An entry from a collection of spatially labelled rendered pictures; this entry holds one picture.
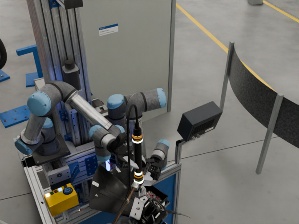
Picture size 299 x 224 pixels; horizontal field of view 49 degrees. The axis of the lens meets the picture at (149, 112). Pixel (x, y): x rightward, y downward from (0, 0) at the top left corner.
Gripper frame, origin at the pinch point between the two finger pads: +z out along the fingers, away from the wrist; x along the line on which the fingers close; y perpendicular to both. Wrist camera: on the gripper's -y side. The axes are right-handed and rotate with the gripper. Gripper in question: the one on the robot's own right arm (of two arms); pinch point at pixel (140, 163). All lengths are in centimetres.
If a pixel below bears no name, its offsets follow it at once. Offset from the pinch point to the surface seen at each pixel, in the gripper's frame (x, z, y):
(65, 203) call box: 23, -38, 42
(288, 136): -172, 1, 87
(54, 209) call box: 29, -39, 43
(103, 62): -98, -167, 50
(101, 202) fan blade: 21.2, -1.6, 9.5
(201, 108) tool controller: -77, -26, 22
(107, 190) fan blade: 15.9, -4.6, 9.0
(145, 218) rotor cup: 5.7, 9.0, 25.1
